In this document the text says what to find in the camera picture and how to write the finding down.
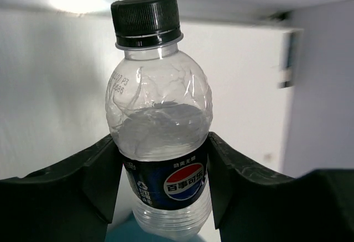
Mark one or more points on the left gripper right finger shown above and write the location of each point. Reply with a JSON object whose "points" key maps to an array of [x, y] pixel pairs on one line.
{"points": [[251, 202]]}

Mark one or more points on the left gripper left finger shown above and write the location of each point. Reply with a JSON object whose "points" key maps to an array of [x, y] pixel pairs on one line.
{"points": [[72, 200]]}

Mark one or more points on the clear Pepsi bottle black cap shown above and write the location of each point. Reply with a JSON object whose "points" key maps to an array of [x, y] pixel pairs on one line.
{"points": [[159, 111]]}

